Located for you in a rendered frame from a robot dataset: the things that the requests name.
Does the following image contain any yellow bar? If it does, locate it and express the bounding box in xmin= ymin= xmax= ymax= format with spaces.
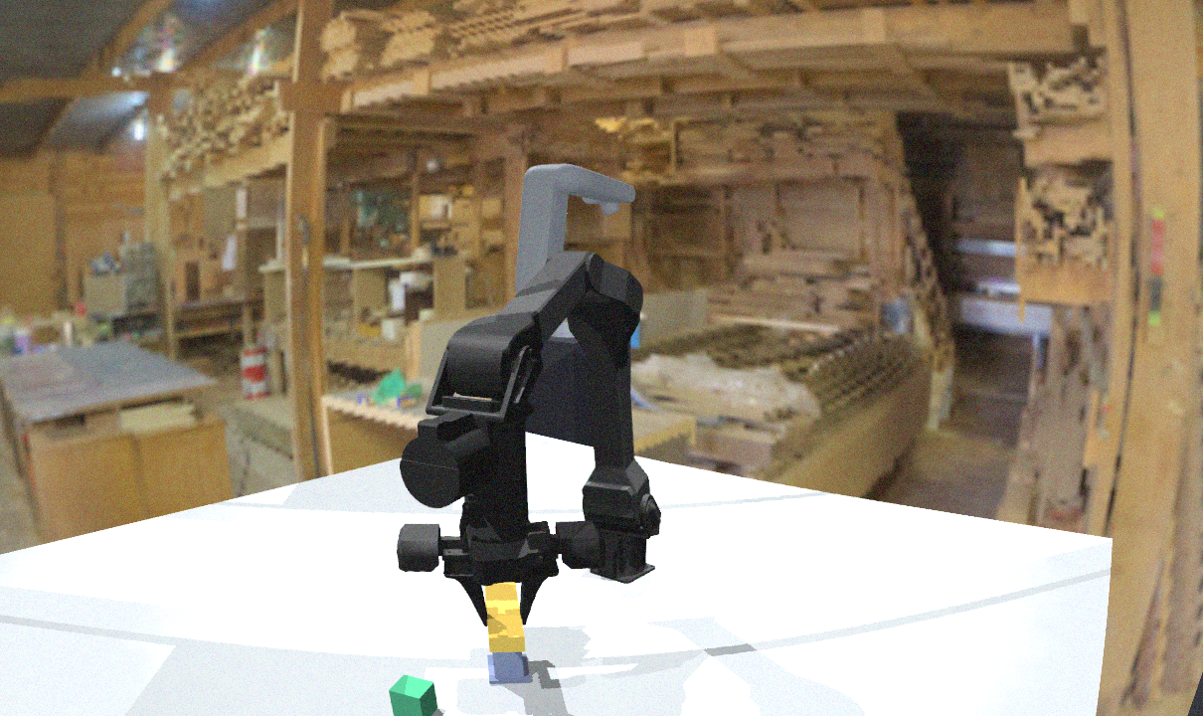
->
xmin=484 ymin=582 xmax=526 ymax=652

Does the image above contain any green block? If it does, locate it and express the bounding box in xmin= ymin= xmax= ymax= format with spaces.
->
xmin=389 ymin=675 xmax=438 ymax=716

